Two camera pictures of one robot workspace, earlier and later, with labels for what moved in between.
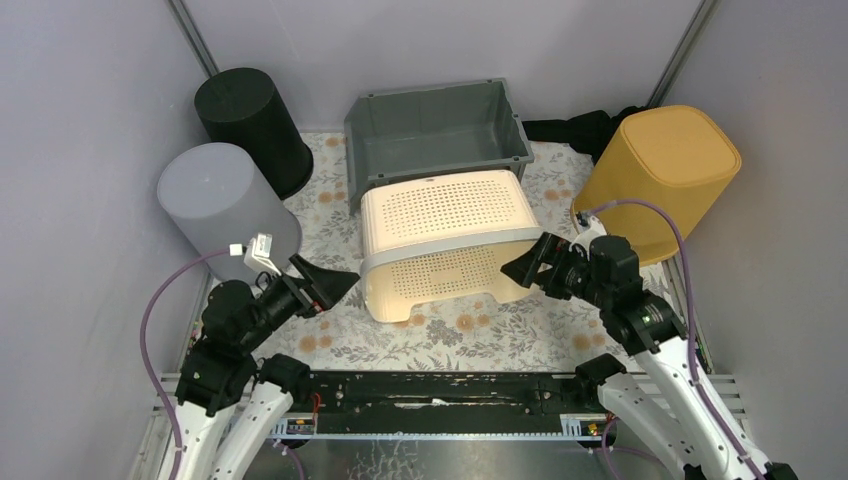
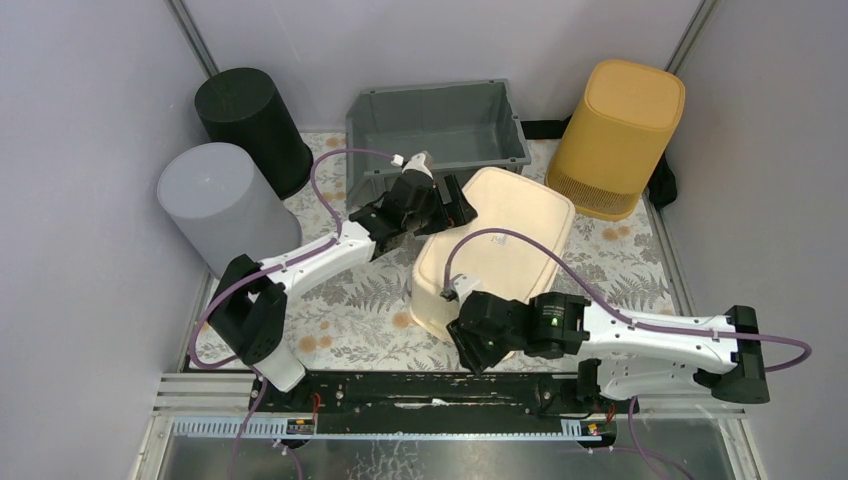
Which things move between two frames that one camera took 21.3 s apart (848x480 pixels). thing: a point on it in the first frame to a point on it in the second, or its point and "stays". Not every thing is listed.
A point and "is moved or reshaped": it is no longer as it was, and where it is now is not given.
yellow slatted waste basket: (676, 158) to (617, 137)
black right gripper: (549, 249) to (469, 351)
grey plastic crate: (460, 127) stays
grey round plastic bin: (221, 194) stays
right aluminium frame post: (682, 53) stays
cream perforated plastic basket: (441, 236) is moved or reshaped
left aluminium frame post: (190, 29) stays
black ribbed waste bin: (243, 108) stays
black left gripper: (308, 295) to (436, 204)
